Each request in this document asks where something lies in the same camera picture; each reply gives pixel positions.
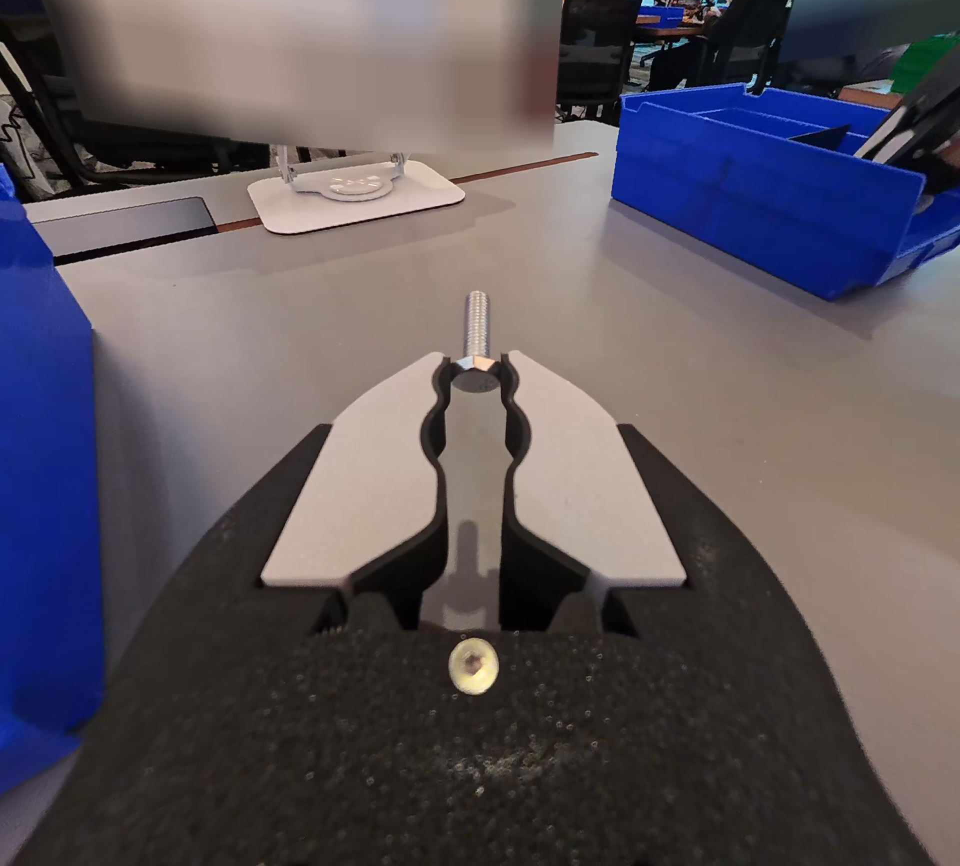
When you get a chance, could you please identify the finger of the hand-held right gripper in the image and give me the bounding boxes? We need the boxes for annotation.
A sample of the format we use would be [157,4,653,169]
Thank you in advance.
[855,97,939,162]

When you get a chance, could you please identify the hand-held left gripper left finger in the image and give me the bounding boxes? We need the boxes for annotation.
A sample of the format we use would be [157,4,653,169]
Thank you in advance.
[260,352,451,631]

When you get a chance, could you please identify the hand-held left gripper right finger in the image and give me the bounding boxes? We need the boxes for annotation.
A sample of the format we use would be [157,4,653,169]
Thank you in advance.
[498,350,688,631]

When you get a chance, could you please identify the blue divided plastic bin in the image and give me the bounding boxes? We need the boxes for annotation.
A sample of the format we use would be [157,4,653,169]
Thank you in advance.
[0,164,105,796]
[611,83,960,302]

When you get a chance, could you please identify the silver hex bolt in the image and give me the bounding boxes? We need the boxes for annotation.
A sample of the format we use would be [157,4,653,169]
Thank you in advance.
[452,290,500,395]

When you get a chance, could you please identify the wooden top work table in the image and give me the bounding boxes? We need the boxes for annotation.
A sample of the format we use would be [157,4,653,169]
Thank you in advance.
[836,80,905,111]

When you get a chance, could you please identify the green plastic bin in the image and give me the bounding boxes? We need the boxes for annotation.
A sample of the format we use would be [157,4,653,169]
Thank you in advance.
[892,33,960,95]

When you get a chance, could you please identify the black office chair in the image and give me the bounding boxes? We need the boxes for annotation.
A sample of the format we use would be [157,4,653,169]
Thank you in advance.
[558,0,657,125]
[701,0,802,95]

